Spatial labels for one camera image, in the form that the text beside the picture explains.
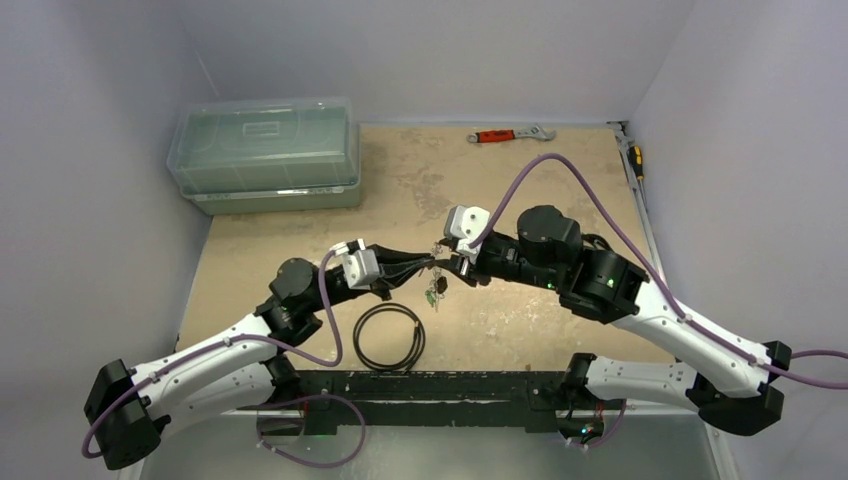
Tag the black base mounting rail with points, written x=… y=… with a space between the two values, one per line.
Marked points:
x=346 y=414

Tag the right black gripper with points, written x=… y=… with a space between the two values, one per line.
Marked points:
x=478 y=272

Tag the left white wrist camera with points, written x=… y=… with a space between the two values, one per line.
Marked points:
x=359 y=262

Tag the red handled adjustable wrench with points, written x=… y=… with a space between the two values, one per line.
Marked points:
x=502 y=135

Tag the yellow black screwdriver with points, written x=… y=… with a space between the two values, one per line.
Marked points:
x=635 y=159

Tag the clear green plastic storage box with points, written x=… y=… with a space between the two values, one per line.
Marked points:
x=257 y=156

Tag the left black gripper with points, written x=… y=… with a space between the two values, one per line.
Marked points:
x=388 y=256

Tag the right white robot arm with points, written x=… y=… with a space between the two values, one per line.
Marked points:
x=725 y=379

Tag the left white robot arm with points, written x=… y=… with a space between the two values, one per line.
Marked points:
x=130 y=409

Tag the aluminium frame rail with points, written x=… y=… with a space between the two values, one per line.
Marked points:
x=475 y=398

